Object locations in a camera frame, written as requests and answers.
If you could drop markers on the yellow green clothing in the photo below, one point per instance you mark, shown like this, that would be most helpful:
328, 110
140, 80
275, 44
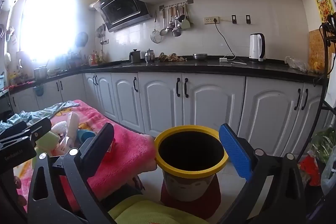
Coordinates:
147, 211

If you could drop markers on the green vegetables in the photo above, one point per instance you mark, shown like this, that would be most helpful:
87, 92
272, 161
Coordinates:
324, 142

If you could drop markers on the white base cabinets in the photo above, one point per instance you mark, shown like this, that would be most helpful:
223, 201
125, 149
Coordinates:
210, 103

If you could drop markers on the white electric kettle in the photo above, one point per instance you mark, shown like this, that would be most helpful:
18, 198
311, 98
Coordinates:
256, 47

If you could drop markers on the steel bowl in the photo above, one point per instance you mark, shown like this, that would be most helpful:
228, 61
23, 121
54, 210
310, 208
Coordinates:
200, 56

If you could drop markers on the clear plastic bag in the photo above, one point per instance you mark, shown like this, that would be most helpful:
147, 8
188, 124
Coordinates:
296, 63

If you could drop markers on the window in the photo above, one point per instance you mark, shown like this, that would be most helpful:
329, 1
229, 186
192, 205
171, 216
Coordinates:
50, 22

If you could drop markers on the orange patterned board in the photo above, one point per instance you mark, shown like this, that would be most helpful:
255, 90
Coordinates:
316, 48

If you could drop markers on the white plastic bag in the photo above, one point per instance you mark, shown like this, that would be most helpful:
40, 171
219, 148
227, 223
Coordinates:
329, 176

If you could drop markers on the person's left hand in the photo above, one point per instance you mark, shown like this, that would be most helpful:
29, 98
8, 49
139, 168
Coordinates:
17, 182

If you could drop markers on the black metal rack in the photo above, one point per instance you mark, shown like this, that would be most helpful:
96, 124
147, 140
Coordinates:
324, 34

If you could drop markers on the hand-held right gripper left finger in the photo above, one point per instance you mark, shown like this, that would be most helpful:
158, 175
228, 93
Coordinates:
101, 140

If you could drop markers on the yellow rimmed trash bin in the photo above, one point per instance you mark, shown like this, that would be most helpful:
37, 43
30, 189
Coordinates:
183, 187

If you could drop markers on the red plastic bag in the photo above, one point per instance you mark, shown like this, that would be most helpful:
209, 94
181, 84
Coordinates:
307, 166

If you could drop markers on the yellow wall poster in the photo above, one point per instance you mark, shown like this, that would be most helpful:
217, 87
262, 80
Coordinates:
324, 1

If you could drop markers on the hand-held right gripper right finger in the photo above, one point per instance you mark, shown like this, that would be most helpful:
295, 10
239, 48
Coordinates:
236, 150

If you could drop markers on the light green sponge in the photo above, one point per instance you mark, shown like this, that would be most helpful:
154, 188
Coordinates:
48, 141

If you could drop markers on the steel cooking pot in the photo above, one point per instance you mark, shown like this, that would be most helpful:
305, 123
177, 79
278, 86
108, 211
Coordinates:
40, 73

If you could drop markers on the red round floor mat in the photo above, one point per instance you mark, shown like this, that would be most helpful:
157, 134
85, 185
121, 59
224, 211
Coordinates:
210, 200

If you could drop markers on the steel teapot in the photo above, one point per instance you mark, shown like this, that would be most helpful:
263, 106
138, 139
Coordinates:
149, 56

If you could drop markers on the dark lidded pitcher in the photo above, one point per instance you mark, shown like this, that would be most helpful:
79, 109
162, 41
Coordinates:
135, 56

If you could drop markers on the light blue cloth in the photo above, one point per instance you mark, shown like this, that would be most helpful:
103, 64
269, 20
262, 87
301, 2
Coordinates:
52, 111

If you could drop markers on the small black fan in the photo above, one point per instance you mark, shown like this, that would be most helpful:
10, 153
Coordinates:
82, 39

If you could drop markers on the pink printed blanket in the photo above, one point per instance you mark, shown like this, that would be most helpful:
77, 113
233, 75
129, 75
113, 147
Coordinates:
126, 150

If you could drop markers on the teal item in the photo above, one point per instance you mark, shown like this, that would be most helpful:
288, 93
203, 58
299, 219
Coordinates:
85, 136

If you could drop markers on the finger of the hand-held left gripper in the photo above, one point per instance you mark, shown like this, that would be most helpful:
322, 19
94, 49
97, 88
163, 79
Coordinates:
40, 128
13, 129

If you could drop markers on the group of condiment bottles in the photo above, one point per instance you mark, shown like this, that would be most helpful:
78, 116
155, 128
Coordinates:
95, 58

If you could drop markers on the white paper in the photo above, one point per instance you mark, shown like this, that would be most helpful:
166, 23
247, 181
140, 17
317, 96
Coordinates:
59, 127

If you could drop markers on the black range hood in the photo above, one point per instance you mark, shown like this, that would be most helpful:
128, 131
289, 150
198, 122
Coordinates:
120, 6

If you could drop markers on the row of hanging kitchen utensils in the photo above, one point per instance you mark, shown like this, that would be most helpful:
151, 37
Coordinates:
176, 29

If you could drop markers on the white wall socket strip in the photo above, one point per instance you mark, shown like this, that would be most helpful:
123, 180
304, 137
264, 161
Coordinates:
211, 20

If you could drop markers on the pile of brown dried roots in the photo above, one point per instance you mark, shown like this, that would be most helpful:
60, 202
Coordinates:
170, 57

